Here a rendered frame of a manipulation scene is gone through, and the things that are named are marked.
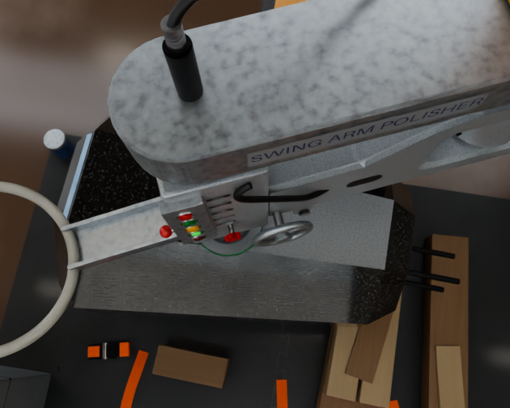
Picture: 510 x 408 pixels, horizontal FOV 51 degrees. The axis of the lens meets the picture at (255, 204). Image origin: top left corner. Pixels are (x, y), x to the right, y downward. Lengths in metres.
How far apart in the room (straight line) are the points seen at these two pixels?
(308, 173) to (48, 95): 2.03
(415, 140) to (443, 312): 1.43
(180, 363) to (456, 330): 1.17
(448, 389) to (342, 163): 1.48
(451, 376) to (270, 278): 1.02
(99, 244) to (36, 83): 1.59
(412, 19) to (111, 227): 0.99
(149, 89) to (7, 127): 2.13
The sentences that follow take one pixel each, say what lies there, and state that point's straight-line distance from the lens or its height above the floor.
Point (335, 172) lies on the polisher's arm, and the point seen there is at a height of 1.38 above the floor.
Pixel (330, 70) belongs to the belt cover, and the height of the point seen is 1.69.
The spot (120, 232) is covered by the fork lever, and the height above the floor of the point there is 0.99.
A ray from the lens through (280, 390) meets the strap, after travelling 2.42.
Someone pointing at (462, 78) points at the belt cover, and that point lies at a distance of 0.89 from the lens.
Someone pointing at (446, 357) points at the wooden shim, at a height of 0.14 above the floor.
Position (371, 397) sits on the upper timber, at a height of 0.25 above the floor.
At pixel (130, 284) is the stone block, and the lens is 1.81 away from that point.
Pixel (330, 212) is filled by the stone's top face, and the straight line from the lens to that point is 1.67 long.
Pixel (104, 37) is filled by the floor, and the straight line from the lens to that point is 3.01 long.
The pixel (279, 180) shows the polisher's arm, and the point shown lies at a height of 1.39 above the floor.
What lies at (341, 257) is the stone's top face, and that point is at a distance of 1.64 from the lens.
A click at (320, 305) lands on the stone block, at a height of 0.70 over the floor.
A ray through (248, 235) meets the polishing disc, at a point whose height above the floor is 0.86.
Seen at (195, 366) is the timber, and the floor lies 0.14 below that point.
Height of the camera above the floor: 2.43
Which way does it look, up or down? 75 degrees down
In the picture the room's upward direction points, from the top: 4 degrees counter-clockwise
